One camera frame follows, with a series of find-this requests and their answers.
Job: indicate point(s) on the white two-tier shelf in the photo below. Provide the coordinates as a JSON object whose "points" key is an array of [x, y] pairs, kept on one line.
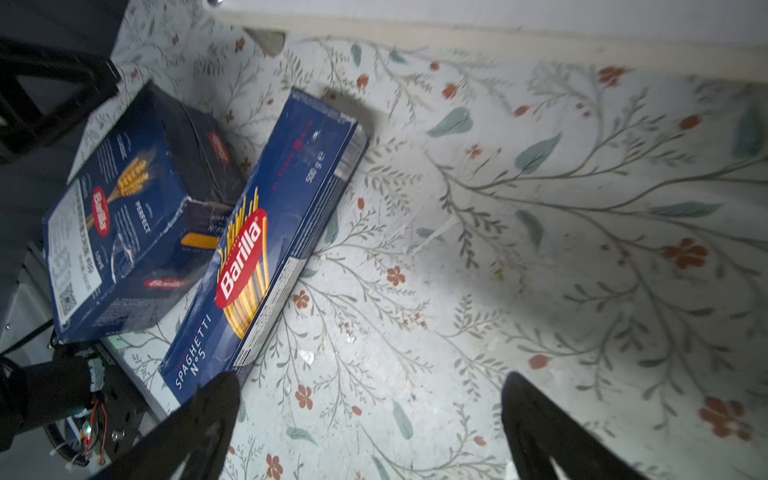
{"points": [[717, 39]]}

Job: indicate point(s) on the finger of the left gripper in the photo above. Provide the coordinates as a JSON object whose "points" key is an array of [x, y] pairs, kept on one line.
{"points": [[46, 92]]}

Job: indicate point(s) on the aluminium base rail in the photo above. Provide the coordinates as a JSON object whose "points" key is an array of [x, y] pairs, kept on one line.
{"points": [[31, 455]]}

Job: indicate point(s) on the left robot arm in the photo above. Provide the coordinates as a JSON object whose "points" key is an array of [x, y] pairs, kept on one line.
{"points": [[88, 407]]}

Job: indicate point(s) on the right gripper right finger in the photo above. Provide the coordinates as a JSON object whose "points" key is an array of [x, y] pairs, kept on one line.
{"points": [[541, 436]]}

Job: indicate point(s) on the blue Barilla spaghetti box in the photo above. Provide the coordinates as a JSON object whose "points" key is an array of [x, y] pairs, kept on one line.
{"points": [[274, 228]]}

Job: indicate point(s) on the blue Barilla pasta box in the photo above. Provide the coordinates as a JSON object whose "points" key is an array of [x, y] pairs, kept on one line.
{"points": [[138, 224]]}

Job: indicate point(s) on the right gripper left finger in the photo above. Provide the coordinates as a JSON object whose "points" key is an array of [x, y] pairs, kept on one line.
{"points": [[191, 443]]}

